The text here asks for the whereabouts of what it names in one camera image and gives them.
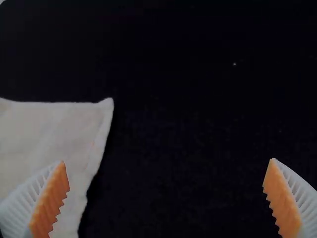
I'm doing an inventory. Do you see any black mat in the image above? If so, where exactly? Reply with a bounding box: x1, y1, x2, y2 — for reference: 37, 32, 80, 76
0, 0, 317, 238

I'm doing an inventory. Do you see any pale towel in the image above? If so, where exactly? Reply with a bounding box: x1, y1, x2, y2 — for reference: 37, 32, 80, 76
0, 97, 115, 238

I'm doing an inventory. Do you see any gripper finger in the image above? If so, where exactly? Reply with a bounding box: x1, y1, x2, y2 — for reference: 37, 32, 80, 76
263, 157, 317, 238
0, 160, 71, 238

